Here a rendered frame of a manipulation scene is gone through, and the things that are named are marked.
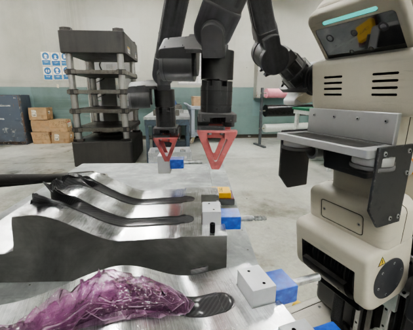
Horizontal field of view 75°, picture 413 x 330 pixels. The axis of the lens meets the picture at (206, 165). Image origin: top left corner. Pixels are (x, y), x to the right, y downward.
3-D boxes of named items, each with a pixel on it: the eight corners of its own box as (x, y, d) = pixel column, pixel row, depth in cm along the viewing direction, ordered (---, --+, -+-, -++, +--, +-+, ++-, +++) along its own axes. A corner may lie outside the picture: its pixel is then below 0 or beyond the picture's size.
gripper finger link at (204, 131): (196, 172, 47) (196, 117, 44) (196, 162, 53) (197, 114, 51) (235, 173, 47) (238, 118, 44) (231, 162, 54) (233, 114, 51)
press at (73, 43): (145, 147, 588) (139, 45, 536) (133, 165, 440) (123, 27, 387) (101, 148, 580) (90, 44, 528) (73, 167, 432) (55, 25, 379)
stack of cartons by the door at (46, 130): (75, 141, 670) (71, 107, 649) (70, 143, 638) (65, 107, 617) (39, 141, 662) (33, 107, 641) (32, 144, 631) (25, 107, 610)
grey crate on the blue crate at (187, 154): (191, 156, 415) (191, 146, 411) (192, 162, 375) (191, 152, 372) (151, 156, 410) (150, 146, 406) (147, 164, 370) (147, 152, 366)
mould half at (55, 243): (217, 217, 76) (217, 171, 72) (226, 278, 51) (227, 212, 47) (36, 219, 74) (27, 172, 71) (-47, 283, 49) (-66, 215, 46)
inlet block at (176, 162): (202, 168, 85) (202, 151, 84) (202, 173, 80) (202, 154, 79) (160, 169, 85) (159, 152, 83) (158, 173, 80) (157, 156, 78)
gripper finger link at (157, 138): (154, 163, 77) (151, 130, 74) (157, 157, 83) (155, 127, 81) (177, 163, 77) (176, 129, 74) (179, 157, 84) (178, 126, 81)
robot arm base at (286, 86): (326, 66, 74) (295, 69, 85) (310, 45, 70) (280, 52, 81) (309, 92, 74) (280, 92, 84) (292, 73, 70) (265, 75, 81)
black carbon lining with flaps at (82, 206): (195, 203, 68) (194, 166, 66) (193, 235, 53) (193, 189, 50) (55, 204, 67) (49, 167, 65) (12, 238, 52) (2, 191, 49)
